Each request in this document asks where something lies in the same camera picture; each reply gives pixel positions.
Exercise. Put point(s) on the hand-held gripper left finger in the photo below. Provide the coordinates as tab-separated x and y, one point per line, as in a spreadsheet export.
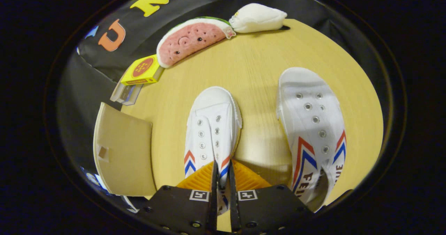
174	210

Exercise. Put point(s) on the white plush toy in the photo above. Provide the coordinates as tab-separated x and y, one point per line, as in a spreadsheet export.
258	17

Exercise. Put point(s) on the yellow book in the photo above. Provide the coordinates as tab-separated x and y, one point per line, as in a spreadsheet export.
143	69

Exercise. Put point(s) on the watermelon slice plush toy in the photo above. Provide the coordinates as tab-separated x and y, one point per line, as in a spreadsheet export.
191	40

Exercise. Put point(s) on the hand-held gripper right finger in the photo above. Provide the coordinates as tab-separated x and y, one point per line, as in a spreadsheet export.
268	210

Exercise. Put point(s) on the white shoe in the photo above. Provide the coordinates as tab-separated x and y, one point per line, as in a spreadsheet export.
212	102
306	88

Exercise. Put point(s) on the beige storage box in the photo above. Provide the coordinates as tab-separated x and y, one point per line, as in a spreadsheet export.
125	151

